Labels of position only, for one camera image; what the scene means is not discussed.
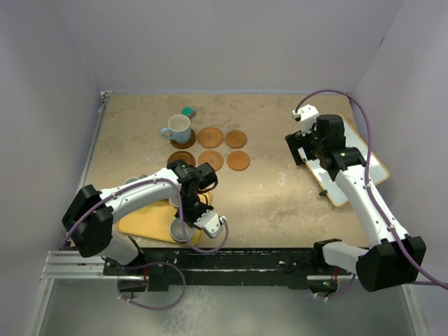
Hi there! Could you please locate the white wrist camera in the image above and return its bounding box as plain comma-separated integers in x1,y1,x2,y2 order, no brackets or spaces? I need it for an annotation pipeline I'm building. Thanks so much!
195,211,226,239
292,104,319,136

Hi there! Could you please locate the whiteboard with yellow frame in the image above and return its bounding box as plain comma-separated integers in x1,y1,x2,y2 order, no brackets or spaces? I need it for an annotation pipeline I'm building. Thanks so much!
299,116,389,207

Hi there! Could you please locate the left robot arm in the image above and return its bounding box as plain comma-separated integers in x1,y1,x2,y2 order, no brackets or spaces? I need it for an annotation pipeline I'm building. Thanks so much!
62,160,223,274

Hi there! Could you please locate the green whiteboard eraser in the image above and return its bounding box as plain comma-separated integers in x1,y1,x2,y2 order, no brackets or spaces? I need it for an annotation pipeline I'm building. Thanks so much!
181,106,196,119

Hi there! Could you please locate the aluminium frame rail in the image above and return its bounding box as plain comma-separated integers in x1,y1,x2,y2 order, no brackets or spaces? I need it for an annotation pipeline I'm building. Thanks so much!
41,251,118,280

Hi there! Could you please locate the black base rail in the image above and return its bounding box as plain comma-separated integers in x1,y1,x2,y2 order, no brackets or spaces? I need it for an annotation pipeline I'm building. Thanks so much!
104,247,349,291

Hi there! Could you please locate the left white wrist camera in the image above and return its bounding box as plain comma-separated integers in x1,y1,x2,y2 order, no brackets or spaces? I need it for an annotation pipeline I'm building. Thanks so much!
195,211,226,239

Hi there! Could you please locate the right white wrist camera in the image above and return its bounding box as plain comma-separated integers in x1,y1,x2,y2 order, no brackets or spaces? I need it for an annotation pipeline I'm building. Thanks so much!
292,104,319,136

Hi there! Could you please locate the orange wooden coaster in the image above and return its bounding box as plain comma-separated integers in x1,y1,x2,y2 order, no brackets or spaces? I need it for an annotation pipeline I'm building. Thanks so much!
225,129,247,148
227,150,251,171

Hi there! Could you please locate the blue floral mug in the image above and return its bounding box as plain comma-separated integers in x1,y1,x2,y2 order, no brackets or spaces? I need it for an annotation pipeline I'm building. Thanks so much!
169,218,196,244

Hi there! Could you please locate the yellow plastic tray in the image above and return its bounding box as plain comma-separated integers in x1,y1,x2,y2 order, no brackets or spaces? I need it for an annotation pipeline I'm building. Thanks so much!
116,188,212,246

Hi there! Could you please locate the pink cup orange handle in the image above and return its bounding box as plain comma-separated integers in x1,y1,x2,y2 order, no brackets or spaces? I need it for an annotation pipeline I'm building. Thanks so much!
169,196,179,207

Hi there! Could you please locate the woven light brown coaster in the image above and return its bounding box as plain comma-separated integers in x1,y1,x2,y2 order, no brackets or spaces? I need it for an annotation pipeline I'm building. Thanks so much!
197,127,224,148
198,150,224,172

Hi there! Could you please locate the dark brown wooden coaster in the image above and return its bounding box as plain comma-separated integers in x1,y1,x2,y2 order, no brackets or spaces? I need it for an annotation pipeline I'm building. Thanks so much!
169,128,197,149
167,150,196,166

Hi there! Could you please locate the grey mug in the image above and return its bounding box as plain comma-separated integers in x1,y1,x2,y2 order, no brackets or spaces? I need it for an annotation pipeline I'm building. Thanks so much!
123,174,147,186

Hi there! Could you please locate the large light blue mug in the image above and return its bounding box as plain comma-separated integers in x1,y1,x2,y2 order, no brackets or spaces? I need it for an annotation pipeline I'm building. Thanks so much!
161,114,191,144

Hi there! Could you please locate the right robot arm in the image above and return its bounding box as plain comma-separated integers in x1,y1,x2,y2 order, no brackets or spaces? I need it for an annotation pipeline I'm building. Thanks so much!
286,106,426,292

